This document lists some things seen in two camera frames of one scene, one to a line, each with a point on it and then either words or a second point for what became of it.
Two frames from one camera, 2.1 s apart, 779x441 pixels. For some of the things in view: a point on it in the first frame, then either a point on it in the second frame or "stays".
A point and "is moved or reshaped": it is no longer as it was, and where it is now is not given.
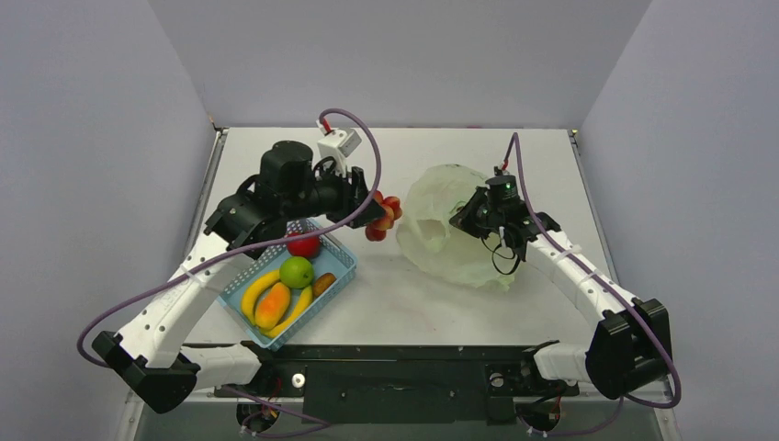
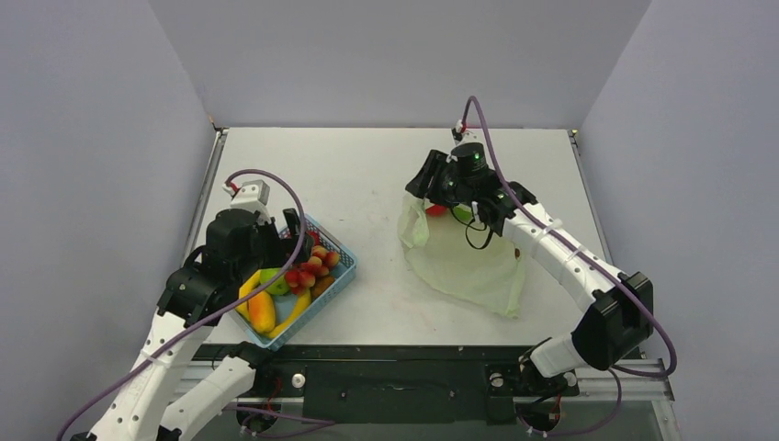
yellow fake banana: [302, 306] stays
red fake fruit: [377, 231] to [316, 265]
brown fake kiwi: [322, 283] stays
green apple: [296, 273] to [279, 287]
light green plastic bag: [424, 230] is moved or reshaped
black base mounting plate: [399, 385] stays
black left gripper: [354, 208] to [287, 248]
